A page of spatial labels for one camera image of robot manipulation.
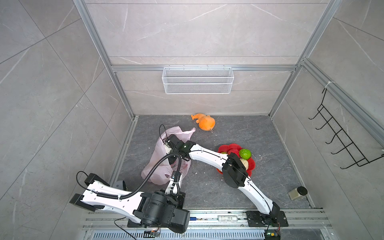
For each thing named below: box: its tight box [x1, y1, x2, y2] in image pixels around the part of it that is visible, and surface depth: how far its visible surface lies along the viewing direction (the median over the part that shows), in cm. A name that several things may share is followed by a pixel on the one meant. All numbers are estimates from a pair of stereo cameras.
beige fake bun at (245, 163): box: [239, 158, 249, 170], surface depth 89 cm
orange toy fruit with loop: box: [191, 113, 216, 133], surface depth 109 cm
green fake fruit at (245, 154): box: [239, 148, 252, 160], surface depth 91 cm
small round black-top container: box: [112, 180, 128, 191], surface depth 77 cm
